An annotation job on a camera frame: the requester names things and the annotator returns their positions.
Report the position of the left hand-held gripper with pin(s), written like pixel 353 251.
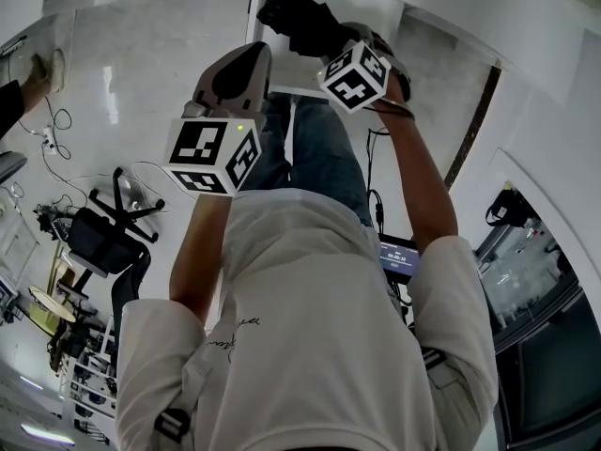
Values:
pixel 197 148

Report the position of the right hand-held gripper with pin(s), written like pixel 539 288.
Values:
pixel 352 78

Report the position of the black cloth item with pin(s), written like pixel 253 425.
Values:
pixel 305 21

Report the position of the person's right forearm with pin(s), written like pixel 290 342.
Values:
pixel 422 181

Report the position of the person's left forearm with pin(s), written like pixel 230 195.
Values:
pixel 197 261

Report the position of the person's blue jeans legs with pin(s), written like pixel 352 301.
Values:
pixel 324 158

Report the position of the white power strip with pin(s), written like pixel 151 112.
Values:
pixel 48 136

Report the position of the black backpack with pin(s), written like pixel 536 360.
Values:
pixel 504 209

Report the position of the black office chair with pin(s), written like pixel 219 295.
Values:
pixel 98 242

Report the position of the black floor equipment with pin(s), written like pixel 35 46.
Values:
pixel 51 219

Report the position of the person's white shirt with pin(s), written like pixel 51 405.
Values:
pixel 305 346

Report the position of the yellow round table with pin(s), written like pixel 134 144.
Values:
pixel 51 304

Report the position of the white storage shelving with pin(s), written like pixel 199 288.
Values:
pixel 91 383

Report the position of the dark framed window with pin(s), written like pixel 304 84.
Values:
pixel 549 369

